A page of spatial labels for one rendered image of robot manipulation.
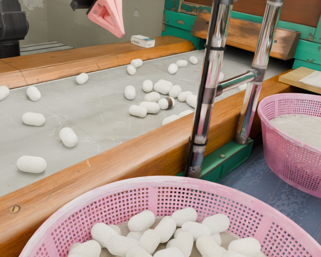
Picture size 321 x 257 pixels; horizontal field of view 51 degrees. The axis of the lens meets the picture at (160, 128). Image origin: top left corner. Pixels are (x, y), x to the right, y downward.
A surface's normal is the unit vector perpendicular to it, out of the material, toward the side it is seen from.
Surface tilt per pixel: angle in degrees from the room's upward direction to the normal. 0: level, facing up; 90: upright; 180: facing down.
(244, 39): 66
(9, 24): 80
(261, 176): 0
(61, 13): 89
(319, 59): 90
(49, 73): 45
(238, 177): 0
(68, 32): 90
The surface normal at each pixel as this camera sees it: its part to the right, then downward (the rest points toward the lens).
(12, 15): 0.81, 0.18
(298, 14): -0.64, 0.29
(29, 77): 0.61, -0.36
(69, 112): 0.11, -0.89
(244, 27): -0.56, -0.10
